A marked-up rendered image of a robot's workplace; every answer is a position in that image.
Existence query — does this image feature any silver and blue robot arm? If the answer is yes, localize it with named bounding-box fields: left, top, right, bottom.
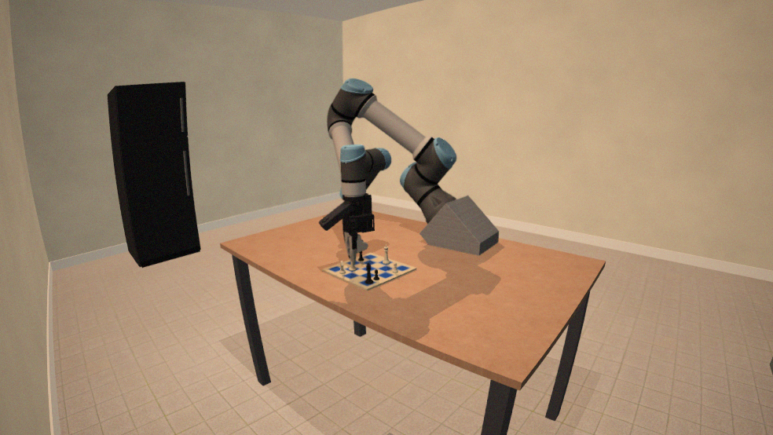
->
left=319, top=79, right=456, bottom=231

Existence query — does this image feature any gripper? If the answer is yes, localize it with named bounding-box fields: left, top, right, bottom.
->
left=343, top=193, right=375, bottom=264

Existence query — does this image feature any blue and cream chessboard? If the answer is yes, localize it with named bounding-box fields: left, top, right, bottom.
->
left=322, top=253, right=416, bottom=291

